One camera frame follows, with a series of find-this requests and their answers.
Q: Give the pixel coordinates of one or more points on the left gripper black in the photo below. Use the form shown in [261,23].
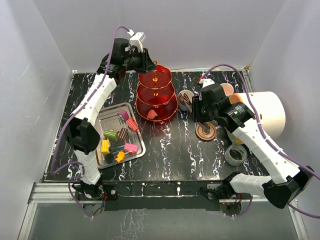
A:
[147,64]

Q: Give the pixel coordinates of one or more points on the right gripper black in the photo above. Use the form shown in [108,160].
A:
[197,101]

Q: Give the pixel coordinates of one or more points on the red three-tier dessert stand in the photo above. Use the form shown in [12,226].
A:
[155,91]

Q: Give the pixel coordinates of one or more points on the pink cupcake with topping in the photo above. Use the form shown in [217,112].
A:
[152,115]

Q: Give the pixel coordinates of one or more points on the red pink cake slice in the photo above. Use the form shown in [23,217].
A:
[131,122]

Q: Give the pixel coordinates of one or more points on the stainless steel tray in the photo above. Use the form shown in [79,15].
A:
[107,118]

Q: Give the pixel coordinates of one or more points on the pink cake slice front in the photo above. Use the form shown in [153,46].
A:
[129,147]

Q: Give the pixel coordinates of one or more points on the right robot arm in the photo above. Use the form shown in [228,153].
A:
[286,179]

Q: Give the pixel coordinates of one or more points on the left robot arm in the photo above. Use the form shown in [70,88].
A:
[79,131]

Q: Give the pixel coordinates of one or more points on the pink and white teacup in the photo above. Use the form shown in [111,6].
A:
[228,89]

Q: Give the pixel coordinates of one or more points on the blue and white teacup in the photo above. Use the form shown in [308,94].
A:
[185,98]

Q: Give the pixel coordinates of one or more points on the brown saucer front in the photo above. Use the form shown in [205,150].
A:
[206,131]

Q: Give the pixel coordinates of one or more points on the magenta cake slice back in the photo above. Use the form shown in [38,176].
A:
[123,114]

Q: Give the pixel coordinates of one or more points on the large white cylinder container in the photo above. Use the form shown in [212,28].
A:
[269,108]

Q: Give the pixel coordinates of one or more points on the grey tape roll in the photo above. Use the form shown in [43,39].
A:
[235,154]

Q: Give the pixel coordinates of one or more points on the brown chocolate cake slice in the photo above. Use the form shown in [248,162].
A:
[122,135]

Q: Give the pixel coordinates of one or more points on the green layered cake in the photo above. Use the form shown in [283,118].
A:
[110,134]

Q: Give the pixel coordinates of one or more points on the yellow cake slice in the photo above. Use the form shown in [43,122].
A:
[105,146]

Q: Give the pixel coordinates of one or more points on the orange fish cookie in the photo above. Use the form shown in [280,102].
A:
[120,156]

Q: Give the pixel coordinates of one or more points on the black round cookie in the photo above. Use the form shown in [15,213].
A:
[109,158]

